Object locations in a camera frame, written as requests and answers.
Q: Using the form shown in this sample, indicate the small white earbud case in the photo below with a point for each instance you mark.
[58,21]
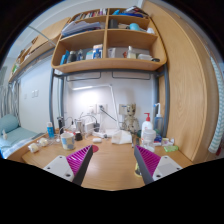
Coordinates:
[97,140]

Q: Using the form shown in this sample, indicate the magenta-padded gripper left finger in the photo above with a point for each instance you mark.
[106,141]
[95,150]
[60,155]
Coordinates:
[58,166]

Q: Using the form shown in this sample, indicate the teal bed mattress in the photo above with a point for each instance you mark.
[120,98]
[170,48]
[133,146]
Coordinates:
[16,137]

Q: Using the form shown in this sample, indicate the white wall box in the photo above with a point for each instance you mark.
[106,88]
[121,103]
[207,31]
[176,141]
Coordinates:
[123,109]

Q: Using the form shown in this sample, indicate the white desk lamp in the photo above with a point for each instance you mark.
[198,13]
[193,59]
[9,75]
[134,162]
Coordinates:
[90,87]

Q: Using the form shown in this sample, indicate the black electric shaver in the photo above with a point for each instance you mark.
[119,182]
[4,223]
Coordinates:
[60,125]

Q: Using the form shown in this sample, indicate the wooden bunk side board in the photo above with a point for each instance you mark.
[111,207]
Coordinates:
[40,50]

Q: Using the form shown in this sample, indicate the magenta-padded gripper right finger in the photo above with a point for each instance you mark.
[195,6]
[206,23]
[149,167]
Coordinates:
[166,166]

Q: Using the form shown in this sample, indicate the round cream case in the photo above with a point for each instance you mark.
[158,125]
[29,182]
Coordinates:
[33,147]
[43,142]

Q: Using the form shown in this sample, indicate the cream mug with blue patches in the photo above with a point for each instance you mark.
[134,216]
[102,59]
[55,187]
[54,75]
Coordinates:
[67,141]

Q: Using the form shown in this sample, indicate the wooden wardrobe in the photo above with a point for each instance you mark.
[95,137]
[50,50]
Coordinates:
[186,100]

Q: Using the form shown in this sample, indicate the wooden shelf unit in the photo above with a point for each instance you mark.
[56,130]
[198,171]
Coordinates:
[106,63]

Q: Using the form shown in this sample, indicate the grey metal bed frame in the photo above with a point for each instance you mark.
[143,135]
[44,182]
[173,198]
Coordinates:
[51,100]

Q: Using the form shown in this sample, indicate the small black jar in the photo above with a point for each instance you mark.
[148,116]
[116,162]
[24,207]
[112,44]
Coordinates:
[78,136]

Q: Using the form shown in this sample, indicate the white tissue pack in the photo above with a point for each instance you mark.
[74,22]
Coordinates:
[121,137]

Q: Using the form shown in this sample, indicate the white bottle with red pump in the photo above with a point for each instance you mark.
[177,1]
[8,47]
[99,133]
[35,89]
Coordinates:
[146,125]

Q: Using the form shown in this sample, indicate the blue bottle with white cap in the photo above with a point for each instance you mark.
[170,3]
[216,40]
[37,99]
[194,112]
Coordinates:
[50,131]

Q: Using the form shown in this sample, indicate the white power adapter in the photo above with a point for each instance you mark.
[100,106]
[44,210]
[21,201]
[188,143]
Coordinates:
[89,128]

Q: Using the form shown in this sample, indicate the teal pillow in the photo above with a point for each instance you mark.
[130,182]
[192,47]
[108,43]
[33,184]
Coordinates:
[8,123]

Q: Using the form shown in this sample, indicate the white wall socket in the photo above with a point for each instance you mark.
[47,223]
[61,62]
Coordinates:
[92,108]
[102,108]

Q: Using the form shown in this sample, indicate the grey striped curtain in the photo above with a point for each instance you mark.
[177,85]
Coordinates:
[8,98]

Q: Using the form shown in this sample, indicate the small green packet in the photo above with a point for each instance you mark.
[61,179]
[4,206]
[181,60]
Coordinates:
[171,149]

